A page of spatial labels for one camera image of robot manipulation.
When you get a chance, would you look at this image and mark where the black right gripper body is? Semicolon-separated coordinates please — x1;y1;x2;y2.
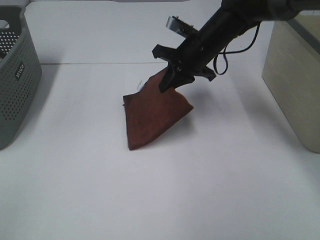
152;34;216;82

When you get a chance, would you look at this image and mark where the beige plastic basket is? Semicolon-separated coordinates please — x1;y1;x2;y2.
262;11;320;153

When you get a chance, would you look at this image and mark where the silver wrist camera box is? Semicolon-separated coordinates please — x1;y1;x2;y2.
165;16;198;38

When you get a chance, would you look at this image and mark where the grey perforated plastic basket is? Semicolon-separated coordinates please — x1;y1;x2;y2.
0;5;42;149

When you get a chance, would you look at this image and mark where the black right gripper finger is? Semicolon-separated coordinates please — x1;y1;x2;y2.
172;73;195;89
158;63;176;93

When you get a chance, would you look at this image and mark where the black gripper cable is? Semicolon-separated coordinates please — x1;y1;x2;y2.
213;22;260;76

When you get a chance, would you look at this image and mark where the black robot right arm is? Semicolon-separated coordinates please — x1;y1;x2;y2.
152;0;303;93

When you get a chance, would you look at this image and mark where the brown towel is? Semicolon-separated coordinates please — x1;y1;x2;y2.
123;68;194;151

